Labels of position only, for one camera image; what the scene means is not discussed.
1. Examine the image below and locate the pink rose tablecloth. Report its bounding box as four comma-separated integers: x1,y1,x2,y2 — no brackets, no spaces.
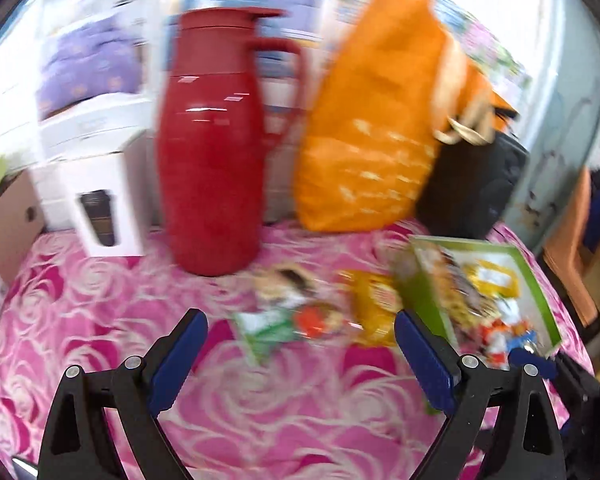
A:
0,219,594,480

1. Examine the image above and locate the blue bag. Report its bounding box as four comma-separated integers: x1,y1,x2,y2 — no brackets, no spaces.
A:
583,168,600,252

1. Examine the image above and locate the brown cookie packet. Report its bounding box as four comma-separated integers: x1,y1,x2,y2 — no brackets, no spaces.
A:
422,243,483,332

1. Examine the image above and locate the yellow cake packet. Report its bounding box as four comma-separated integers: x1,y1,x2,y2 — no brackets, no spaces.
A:
339,270,403,348

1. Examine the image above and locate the red thermos jug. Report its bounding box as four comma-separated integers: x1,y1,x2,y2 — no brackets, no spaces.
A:
155,6,306,276

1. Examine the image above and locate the green white snack packet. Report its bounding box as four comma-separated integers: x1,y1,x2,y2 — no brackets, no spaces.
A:
232,309,299,365

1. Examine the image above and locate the large yellow snack bag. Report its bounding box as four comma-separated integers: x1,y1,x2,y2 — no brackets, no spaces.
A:
462,260,520,298

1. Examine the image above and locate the orange chair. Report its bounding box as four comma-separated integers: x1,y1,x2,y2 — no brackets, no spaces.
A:
543,166,597,327

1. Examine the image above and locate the orange tote bag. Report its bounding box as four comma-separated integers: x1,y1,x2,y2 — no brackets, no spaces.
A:
294,0,517,233

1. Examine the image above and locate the white cup packaging box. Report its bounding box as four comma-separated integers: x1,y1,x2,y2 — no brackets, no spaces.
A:
58,129,151,258

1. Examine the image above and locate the purple pillow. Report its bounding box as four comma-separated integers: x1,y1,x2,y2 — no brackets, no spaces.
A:
36,14,143,119

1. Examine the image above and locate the green white cardboard box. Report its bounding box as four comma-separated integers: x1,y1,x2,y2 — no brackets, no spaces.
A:
391,235,562,370

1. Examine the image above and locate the brown cardboard box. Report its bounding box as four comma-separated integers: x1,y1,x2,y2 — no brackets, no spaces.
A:
0,156,45,318

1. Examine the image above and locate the black speaker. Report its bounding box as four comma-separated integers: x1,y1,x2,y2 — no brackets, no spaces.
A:
415,133,529,240

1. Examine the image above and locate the red white snack packet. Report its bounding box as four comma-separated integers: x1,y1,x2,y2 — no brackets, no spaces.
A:
479,297,527,370

